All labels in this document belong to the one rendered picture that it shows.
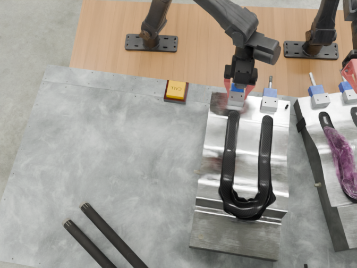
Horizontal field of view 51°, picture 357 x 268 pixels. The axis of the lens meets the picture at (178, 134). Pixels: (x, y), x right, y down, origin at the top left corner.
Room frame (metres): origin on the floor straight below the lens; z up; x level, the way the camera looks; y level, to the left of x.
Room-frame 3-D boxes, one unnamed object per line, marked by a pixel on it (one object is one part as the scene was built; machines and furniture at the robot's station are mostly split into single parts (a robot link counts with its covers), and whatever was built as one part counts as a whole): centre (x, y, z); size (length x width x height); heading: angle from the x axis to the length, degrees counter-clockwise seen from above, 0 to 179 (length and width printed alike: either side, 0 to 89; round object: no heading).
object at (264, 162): (0.34, -0.21, 0.92); 0.35 x 0.16 x 0.09; 168
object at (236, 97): (0.60, -0.20, 0.89); 0.13 x 0.05 x 0.05; 168
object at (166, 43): (0.86, 0.08, 0.84); 0.20 x 0.07 x 0.08; 83
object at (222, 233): (0.32, -0.19, 0.87); 0.50 x 0.26 x 0.14; 168
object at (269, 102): (0.58, -0.31, 0.89); 0.13 x 0.05 x 0.05; 168
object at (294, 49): (0.79, -0.51, 0.84); 0.20 x 0.07 x 0.08; 83
